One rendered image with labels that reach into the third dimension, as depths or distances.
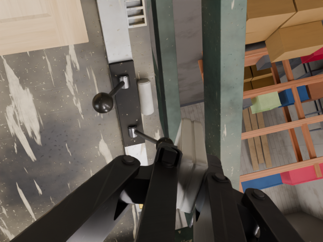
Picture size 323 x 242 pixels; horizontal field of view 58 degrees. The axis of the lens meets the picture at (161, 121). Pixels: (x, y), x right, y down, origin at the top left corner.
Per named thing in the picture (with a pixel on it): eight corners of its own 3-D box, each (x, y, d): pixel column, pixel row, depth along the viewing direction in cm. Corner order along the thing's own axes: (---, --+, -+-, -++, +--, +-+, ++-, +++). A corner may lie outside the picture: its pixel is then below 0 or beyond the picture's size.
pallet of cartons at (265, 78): (226, 65, 610) (233, 93, 602) (276, 53, 611) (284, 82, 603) (219, 75, 689) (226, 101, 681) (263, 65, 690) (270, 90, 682)
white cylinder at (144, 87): (152, 108, 71) (148, 77, 67) (155, 114, 68) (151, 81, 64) (140, 111, 70) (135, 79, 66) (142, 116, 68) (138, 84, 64)
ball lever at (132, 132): (134, 118, 67) (177, 137, 58) (137, 132, 69) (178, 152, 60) (121, 125, 65) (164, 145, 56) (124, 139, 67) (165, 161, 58)
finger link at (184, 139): (178, 211, 15) (164, 208, 15) (180, 155, 22) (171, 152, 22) (194, 162, 14) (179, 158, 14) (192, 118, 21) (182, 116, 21)
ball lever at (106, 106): (133, 70, 60) (105, 98, 49) (136, 87, 62) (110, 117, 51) (116, 70, 61) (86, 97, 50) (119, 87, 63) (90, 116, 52)
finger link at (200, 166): (194, 162, 14) (208, 166, 14) (192, 118, 21) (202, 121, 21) (178, 211, 15) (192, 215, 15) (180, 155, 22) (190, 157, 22)
